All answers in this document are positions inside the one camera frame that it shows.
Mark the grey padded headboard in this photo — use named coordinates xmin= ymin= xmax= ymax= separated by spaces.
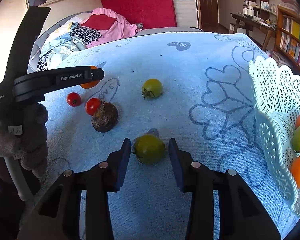
xmin=27 ymin=11 xmax=92 ymax=74

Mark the small orange fruit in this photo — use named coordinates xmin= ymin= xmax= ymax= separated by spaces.
xmin=80 ymin=66 xmax=100 ymax=89

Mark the pile of clothes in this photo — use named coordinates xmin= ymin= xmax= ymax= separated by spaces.
xmin=37 ymin=8 xmax=143 ymax=72

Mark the dark brown round fruit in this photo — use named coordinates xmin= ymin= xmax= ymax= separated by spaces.
xmin=91 ymin=102 xmax=119 ymax=133

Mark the grey bed mattress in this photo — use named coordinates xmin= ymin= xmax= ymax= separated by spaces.
xmin=135 ymin=27 xmax=203 ymax=36

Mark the dark wooden door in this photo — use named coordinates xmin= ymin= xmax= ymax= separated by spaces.
xmin=199 ymin=0 xmax=218 ymax=32

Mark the wooden desk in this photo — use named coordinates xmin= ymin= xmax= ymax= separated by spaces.
xmin=231 ymin=13 xmax=276 ymax=51

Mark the grey gloved left hand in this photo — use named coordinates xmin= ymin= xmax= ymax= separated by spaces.
xmin=0 ymin=103 xmax=49 ymax=184

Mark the blue patterned towel cloth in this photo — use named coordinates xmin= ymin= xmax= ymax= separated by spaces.
xmin=36 ymin=32 xmax=298 ymax=237

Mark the red upright mattress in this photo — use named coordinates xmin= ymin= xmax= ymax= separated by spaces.
xmin=101 ymin=0 xmax=177 ymax=29

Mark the small wooden desk shelf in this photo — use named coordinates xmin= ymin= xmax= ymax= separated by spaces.
xmin=245 ymin=0 xmax=277 ymax=21

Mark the wooden bookshelf with books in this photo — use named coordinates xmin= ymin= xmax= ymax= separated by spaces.
xmin=274 ymin=6 xmax=300 ymax=73

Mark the red cherry tomato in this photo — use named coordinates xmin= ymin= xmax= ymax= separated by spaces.
xmin=85 ymin=98 xmax=102 ymax=116
xmin=66 ymin=92 xmax=81 ymax=107

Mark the white lattice plastic basket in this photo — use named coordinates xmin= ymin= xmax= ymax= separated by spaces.
xmin=248 ymin=56 xmax=300 ymax=217

